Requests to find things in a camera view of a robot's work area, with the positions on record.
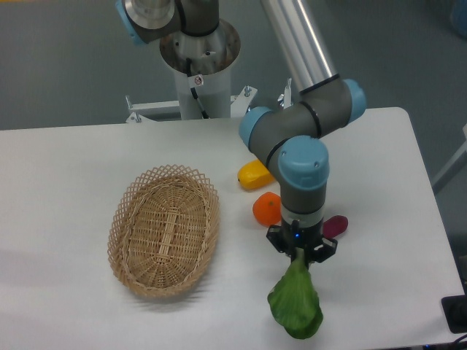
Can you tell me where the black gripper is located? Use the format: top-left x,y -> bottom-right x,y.
266,217 -> 338,268

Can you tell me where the green leafy vegetable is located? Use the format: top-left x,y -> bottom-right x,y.
267,248 -> 323,340

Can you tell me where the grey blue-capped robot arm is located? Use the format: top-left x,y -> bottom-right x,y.
115,1 -> 366,264

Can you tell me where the purple sweet potato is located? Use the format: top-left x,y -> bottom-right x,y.
323,215 -> 348,238

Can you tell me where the orange tangerine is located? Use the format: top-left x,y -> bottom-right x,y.
252,192 -> 281,227

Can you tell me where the yellow mango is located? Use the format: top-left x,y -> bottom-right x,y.
237,160 -> 274,190

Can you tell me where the woven wicker basket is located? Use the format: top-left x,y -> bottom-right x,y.
107,165 -> 220,298

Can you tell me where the black device at table edge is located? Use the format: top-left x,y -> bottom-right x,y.
441,295 -> 466,334

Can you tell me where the white table leg at right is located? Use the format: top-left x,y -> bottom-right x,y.
431,125 -> 466,195

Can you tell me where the black cable on pedestal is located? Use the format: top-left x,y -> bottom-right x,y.
185,57 -> 211,120

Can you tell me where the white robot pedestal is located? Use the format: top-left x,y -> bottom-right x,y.
160,20 -> 241,120

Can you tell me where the white metal base frame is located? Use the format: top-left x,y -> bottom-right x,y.
125,77 -> 295,124

